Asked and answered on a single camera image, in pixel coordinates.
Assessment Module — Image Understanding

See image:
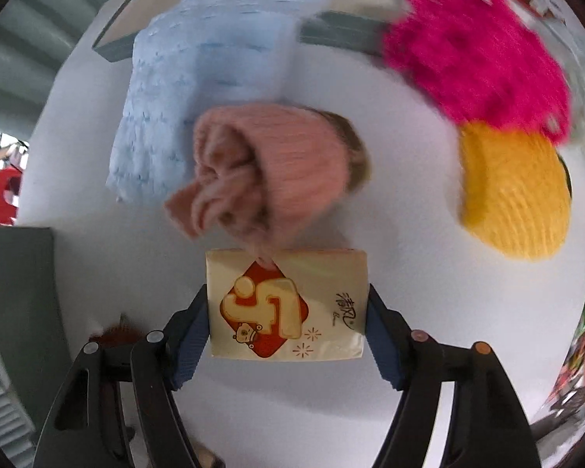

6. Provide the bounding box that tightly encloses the light blue knitted cloth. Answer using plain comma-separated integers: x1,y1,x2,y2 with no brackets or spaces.
106,0,326,204

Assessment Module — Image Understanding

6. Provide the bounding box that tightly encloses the grey storage box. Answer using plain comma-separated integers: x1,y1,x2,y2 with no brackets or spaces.
92,0,410,63
0,225,69,417

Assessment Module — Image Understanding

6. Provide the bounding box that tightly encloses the cream tissue packet red print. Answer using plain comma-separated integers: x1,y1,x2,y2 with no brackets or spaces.
206,248,370,362

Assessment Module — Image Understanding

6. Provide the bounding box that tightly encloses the magenta fluffy cloth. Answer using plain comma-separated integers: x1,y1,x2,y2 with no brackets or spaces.
383,0,574,146

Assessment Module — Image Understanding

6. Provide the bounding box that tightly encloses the yellow knit hat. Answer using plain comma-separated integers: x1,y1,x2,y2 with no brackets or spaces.
459,121,573,261

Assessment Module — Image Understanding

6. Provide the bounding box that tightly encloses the dusty pink knit hat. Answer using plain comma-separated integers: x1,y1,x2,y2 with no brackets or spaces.
164,101,372,260

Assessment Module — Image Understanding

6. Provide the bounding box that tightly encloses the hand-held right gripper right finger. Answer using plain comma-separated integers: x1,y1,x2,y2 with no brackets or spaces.
367,284,542,468

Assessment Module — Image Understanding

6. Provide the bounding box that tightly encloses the dark red knit cloth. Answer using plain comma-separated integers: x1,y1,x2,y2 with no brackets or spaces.
89,321,143,348

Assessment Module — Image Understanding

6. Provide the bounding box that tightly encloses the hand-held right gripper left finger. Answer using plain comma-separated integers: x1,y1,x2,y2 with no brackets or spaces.
33,285,211,468

